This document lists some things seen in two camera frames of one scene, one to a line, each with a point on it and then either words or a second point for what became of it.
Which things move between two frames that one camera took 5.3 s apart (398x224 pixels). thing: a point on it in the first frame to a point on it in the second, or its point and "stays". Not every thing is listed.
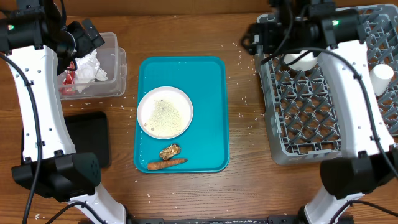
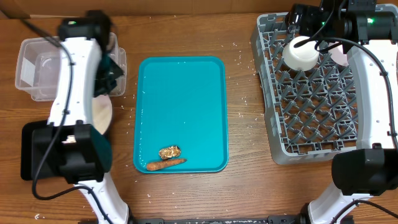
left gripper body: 78,43 to 109,70
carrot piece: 163,163 stays
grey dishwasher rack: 300,111 stays
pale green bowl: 306,62 stays
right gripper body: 285,37 to 316,23
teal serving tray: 204,79 stays
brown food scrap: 167,154 stays
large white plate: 165,112 to 102,112
